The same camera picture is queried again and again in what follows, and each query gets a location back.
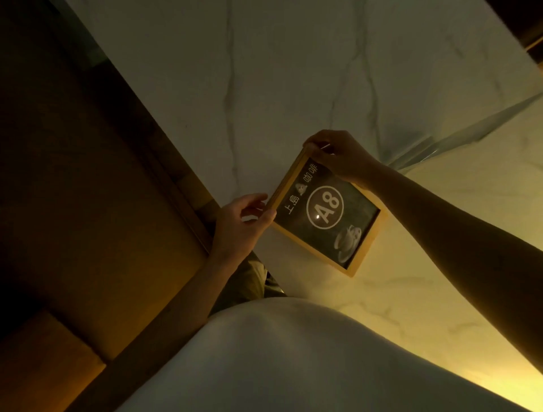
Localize wooden framed black table sign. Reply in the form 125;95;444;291
265;146;388;279

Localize brown seat cushion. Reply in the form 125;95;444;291
0;309;107;412

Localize person's olive trousers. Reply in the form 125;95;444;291
211;250;288;316

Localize person's right hand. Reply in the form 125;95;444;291
303;129;383;184

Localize clear glass divider panel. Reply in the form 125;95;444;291
382;91;543;173

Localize brown upholstered bench seat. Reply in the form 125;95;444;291
0;0;213;366

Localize person's right forearm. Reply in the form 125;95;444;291
366;162;543;372

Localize person's white shirt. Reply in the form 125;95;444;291
118;296;533;412

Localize person's left hand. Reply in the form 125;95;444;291
210;193;277;267

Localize person's left forearm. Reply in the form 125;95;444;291
108;253;239;374

